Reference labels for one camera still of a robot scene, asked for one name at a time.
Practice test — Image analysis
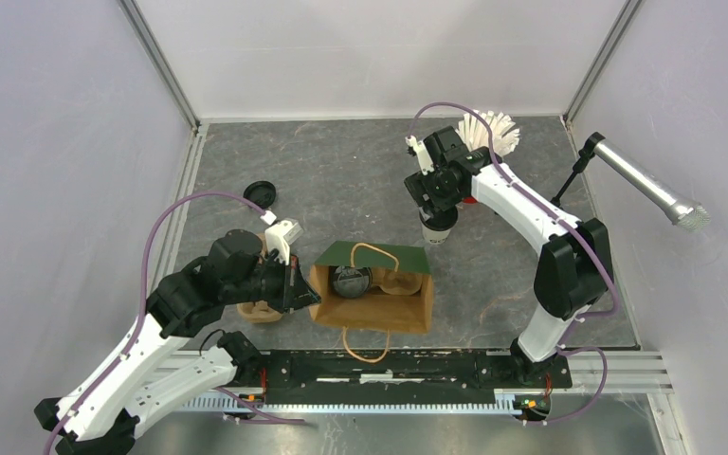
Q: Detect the green paper bag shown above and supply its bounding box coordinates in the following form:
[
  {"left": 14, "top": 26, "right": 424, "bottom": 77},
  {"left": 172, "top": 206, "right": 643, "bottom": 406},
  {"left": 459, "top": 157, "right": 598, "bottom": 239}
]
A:
[{"left": 309, "top": 241, "right": 434, "bottom": 364}]

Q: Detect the brown cardboard cup carrier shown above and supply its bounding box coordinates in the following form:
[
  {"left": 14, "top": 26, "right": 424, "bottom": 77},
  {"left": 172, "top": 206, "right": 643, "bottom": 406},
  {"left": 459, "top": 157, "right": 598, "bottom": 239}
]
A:
[{"left": 236, "top": 233, "right": 286, "bottom": 324}]

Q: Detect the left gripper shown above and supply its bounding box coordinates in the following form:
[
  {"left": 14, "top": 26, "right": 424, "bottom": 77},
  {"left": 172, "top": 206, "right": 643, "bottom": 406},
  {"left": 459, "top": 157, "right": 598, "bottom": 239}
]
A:
[{"left": 226, "top": 249, "right": 323, "bottom": 313}]

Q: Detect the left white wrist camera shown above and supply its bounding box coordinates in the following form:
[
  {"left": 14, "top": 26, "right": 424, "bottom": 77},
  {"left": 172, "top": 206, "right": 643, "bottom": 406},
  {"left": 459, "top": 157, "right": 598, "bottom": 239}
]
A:
[{"left": 260, "top": 209, "right": 304, "bottom": 265}]

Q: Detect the white wrapped straws bundle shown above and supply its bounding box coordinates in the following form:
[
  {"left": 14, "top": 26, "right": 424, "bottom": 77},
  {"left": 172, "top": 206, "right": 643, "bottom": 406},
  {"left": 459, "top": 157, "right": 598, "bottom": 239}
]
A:
[{"left": 455, "top": 110, "right": 520, "bottom": 157}]

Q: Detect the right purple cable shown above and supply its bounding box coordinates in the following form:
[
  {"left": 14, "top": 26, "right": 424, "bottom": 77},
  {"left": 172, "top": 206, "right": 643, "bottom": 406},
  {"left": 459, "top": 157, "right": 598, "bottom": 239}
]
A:
[{"left": 408, "top": 101, "right": 622, "bottom": 427}]

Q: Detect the black coffee lid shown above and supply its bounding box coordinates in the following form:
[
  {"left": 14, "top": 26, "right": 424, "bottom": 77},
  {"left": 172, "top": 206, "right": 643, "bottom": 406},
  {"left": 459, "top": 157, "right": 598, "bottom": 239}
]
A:
[
  {"left": 330, "top": 266, "right": 373, "bottom": 300},
  {"left": 420, "top": 209, "right": 459, "bottom": 232},
  {"left": 243, "top": 180, "right": 278, "bottom": 209}
]

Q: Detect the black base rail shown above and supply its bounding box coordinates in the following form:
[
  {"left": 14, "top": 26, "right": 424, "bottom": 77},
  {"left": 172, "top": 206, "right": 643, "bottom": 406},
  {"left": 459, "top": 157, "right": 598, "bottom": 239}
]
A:
[{"left": 227, "top": 349, "right": 573, "bottom": 405}]

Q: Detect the purple cable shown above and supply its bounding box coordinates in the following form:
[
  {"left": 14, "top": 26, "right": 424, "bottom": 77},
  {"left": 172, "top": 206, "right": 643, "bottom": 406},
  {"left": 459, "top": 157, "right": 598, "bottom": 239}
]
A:
[
  {"left": 408, "top": 101, "right": 622, "bottom": 427},
  {"left": 42, "top": 191, "right": 309, "bottom": 455}
]

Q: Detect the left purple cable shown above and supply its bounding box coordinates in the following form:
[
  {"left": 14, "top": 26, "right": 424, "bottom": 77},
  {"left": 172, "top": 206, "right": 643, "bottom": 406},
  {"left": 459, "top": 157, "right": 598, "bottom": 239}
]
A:
[{"left": 42, "top": 191, "right": 309, "bottom": 455}]

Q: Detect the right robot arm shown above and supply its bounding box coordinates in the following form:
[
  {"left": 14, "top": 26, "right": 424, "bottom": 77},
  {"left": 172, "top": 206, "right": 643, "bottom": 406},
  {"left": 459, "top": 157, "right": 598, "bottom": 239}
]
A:
[{"left": 404, "top": 127, "right": 614, "bottom": 387}]

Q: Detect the white paper coffee cup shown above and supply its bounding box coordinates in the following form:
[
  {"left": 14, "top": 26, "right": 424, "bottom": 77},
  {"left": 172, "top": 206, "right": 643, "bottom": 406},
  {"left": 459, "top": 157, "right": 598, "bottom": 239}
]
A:
[{"left": 422, "top": 226, "right": 450, "bottom": 245}]

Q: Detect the silver microphone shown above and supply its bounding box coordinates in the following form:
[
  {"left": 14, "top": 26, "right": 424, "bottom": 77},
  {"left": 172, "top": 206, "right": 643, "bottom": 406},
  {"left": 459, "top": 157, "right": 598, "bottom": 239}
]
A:
[{"left": 592, "top": 138, "right": 711, "bottom": 232}]

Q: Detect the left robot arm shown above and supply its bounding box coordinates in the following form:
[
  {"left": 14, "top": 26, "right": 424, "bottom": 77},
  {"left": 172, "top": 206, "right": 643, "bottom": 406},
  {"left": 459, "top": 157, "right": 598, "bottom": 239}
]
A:
[{"left": 34, "top": 219, "right": 319, "bottom": 454}]

